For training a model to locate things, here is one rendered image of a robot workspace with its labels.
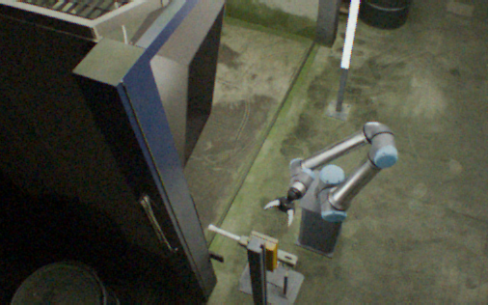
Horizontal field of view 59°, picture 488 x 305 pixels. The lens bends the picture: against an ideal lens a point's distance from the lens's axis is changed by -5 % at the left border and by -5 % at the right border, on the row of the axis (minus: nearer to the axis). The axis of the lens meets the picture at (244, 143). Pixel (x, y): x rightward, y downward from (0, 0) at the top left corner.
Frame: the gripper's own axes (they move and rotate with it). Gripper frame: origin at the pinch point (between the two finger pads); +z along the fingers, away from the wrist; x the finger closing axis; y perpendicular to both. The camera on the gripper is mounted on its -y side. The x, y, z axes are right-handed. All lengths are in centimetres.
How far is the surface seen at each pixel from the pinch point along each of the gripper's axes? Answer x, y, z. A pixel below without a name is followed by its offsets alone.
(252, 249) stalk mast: -3, -42, 41
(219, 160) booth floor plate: 77, 122, -83
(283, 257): -14.2, 3.5, 14.2
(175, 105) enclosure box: 88, 7, -26
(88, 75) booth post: 67, -93, 50
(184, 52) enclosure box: 88, -33, -31
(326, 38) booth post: 73, 90, -259
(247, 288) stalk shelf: -7.9, 42.4, 23.7
